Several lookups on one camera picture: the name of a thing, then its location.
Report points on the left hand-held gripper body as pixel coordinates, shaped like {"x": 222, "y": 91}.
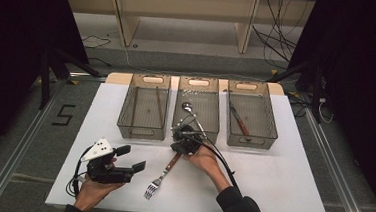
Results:
{"x": 109, "y": 174}

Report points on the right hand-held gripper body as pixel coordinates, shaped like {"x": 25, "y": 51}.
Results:
{"x": 190, "y": 139}

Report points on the metal spoon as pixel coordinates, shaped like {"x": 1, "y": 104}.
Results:
{"x": 186, "y": 106}

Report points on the smoky clear plastic bin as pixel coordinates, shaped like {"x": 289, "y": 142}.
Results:
{"x": 209, "y": 104}
{"x": 145, "y": 108}
{"x": 258, "y": 116}

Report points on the person's left hand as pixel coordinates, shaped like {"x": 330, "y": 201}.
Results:
{"x": 93, "y": 193}

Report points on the person's right hand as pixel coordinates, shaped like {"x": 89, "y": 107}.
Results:
{"x": 205, "y": 162}

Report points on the small black round floor cap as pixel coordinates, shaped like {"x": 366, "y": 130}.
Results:
{"x": 135, "y": 45}

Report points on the black tripod stand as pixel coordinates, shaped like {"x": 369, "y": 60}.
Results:
{"x": 46, "y": 76}
{"x": 315, "y": 91}

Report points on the light wooden shelf unit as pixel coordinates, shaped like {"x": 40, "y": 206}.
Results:
{"x": 126, "y": 21}

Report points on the black curtain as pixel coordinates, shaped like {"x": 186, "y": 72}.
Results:
{"x": 362, "y": 64}
{"x": 13, "y": 40}

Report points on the metal floor rail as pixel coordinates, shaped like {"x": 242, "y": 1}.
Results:
{"x": 22, "y": 154}
{"x": 338, "y": 176}

